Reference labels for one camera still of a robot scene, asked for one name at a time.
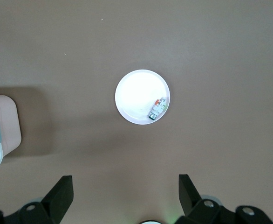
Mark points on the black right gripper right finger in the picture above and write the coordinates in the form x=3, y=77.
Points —
x=190, y=198

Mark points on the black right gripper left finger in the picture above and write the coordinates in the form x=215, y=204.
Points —
x=57, y=198

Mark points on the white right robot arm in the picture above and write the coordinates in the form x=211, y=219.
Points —
x=150, y=222

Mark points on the white lidded storage box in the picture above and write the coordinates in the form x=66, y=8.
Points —
x=8, y=121

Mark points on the pink round plate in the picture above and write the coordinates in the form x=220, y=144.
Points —
x=136, y=93

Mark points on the white switch with orange part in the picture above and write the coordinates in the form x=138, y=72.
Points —
x=157, y=109

